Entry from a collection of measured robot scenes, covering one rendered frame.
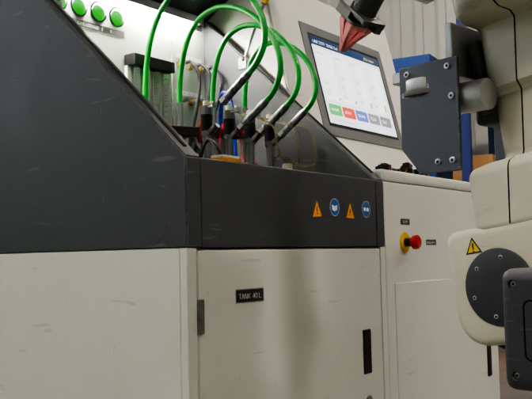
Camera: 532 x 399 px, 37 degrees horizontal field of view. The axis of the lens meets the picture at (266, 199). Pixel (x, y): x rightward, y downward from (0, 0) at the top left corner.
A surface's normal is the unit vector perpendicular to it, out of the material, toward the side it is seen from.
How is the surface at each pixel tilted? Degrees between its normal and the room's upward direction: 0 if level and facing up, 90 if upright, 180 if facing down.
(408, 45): 90
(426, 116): 90
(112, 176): 90
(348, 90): 76
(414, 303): 90
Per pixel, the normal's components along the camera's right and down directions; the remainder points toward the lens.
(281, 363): 0.79, -0.06
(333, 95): 0.77, -0.29
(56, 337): -0.61, -0.04
